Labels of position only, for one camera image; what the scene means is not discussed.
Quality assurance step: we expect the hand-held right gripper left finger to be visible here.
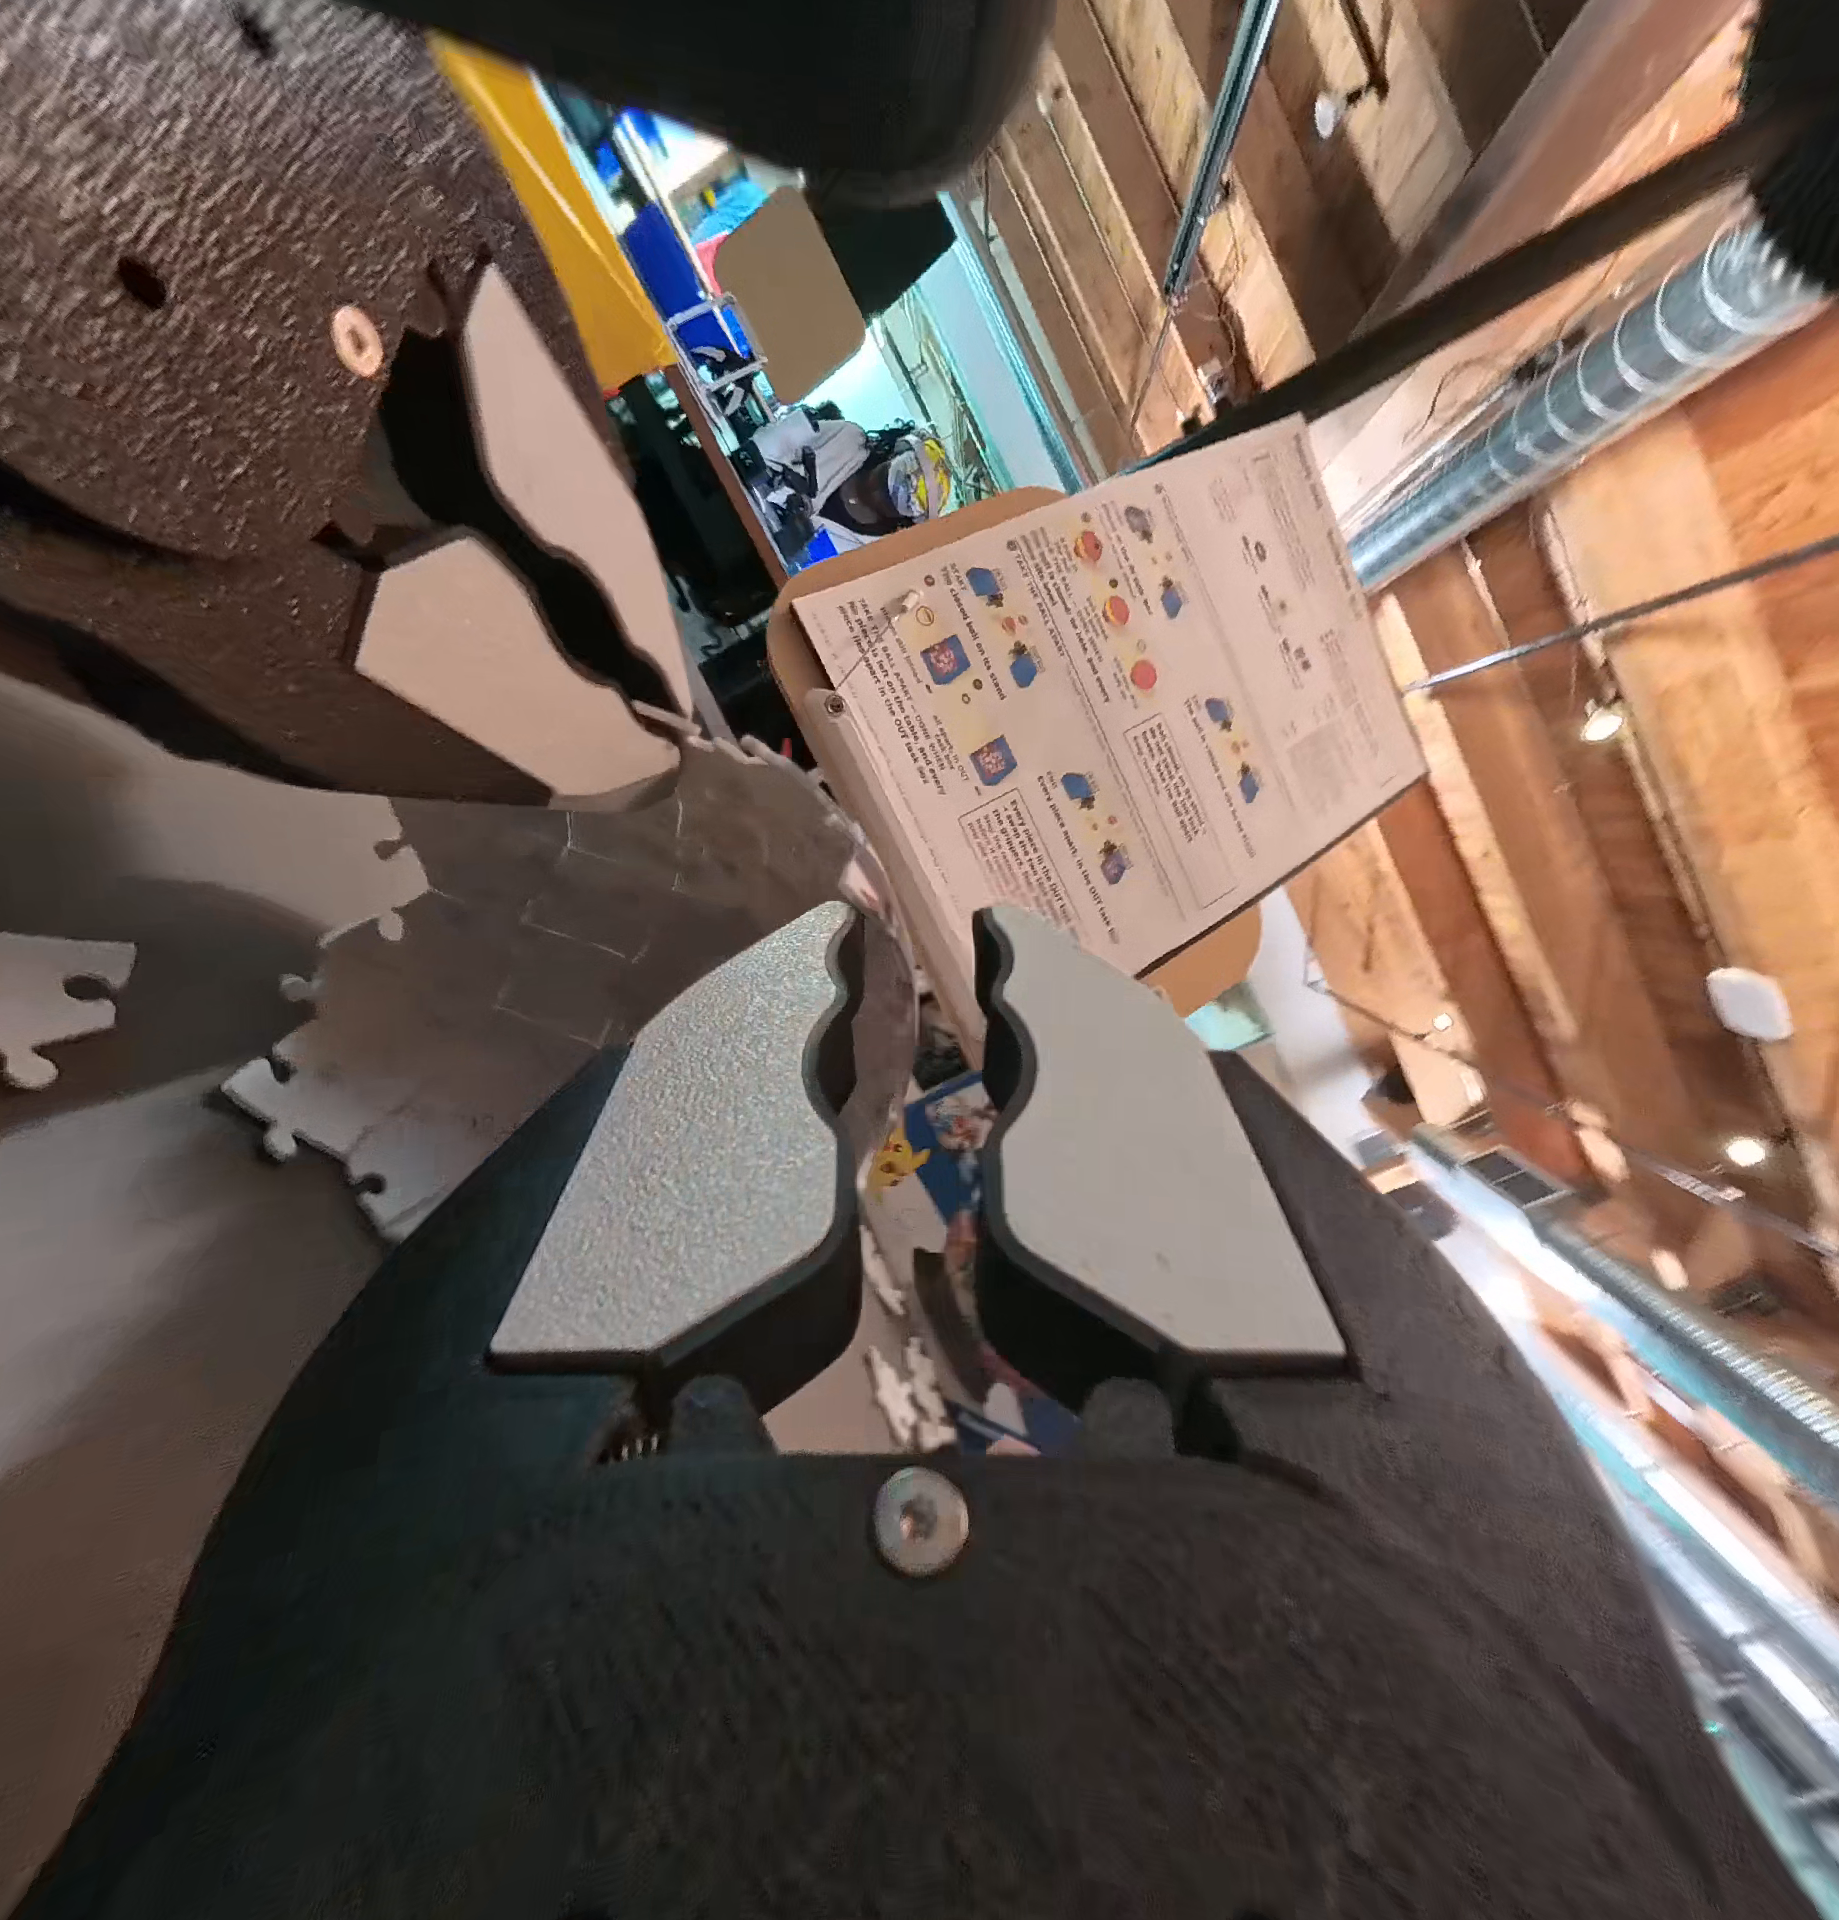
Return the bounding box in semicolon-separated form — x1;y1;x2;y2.
487;900;870;1415

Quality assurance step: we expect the silver air duct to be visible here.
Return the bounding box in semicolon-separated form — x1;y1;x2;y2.
1347;240;1828;599

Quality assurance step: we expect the white-backed curved jigsaw piece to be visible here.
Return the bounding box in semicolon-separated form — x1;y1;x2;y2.
0;881;139;1091

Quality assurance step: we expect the white wall access point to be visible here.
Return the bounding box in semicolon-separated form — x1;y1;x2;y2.
1704;967;1796;1046

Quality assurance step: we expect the yellow plastic bin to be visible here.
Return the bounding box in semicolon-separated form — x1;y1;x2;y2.
428;37;685;398

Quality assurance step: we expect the printed instruction sheet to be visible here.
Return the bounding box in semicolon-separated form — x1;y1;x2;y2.
791;417;1432;977

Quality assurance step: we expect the metal ceiling conduit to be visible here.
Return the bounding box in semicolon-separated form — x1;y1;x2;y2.
1126;0;1284;429

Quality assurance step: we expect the partly built puzzle ball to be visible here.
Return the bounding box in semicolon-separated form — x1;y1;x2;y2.
221;717;925;1249

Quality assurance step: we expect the blue storage bin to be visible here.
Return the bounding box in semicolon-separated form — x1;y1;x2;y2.
620;198;757;368

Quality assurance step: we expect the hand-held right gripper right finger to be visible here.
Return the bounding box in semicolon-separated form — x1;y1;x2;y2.
972;902;1351;1397

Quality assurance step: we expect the blue puzzle box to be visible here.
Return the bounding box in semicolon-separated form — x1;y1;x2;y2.
866;1072;1087;1460

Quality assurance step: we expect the black ribbed object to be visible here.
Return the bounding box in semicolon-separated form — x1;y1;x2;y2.
1741;0;1839;301

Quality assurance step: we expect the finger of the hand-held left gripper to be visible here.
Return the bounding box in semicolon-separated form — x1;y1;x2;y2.
383;264;700;727
353;528;687;812

